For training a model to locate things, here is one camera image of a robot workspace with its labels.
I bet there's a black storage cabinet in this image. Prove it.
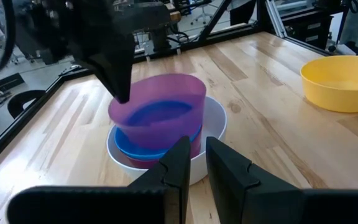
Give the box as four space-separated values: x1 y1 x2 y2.
280 8 336 51

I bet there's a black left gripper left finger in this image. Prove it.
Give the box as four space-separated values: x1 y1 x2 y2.
7 135 193 224

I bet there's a purple plastic bowl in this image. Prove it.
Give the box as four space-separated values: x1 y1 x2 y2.
108 73 208 151

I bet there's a pink plastic bowl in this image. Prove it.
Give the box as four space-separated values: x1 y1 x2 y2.
125 124 203 170

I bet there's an office chair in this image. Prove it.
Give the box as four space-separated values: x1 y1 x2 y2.
190 2 213 26

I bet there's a blue plastic bowl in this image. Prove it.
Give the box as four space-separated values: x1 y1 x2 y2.
114 99 203 162

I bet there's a black aluminium table frame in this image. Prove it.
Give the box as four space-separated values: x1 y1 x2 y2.
0 0 333 174

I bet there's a black clamp handle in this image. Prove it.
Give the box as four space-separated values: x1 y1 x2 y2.
7 90 47 119

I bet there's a yellow plastic bowl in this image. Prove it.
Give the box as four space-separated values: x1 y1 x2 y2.
300 55 358 114

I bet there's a large white bowl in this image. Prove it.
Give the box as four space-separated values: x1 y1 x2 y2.
106 95 229 187

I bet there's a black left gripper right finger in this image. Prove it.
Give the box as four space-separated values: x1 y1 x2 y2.
205 136 358 224

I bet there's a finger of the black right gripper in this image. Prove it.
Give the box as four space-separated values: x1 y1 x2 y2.
78 45 135 105

